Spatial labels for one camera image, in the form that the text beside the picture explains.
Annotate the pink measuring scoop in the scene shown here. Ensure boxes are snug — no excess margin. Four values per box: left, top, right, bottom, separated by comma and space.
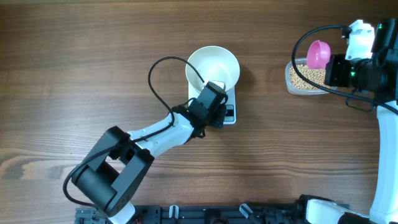
307, 40, 331, 69

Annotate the clear plastic container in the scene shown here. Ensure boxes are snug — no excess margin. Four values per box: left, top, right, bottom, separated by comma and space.
285, 58, 336, 95

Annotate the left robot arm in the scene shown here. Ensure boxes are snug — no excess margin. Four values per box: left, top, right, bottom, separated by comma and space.
65, 82, 228, 223

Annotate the soybeans pile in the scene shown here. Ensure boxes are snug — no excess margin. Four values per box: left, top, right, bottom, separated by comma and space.
289, 63, 327, 91

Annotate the white bowl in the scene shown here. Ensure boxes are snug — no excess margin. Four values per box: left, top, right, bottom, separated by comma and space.
185, 46, 240, 93

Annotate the white digital kitchen scale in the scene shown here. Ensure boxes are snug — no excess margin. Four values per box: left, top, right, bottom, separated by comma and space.
188, 83, 236, 125

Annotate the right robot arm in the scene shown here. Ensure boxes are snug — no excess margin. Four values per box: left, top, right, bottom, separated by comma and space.
291, 18, 397, 223

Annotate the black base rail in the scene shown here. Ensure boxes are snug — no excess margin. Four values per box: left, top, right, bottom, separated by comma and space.
74, 203, 352, 224

